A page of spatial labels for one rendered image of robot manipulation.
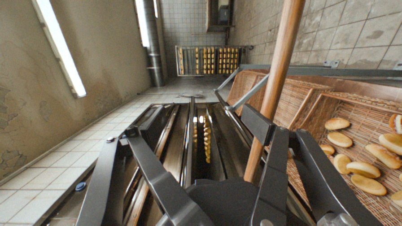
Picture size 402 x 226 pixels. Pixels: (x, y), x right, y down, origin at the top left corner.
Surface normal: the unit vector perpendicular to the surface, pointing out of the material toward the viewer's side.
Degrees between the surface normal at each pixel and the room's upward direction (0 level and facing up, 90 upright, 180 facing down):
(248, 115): 0
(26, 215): 90
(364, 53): 0
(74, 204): 90
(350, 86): 0
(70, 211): 90
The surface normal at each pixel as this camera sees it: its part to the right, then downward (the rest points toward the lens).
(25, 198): -0.01, -0.90
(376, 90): -1.00, 0.04
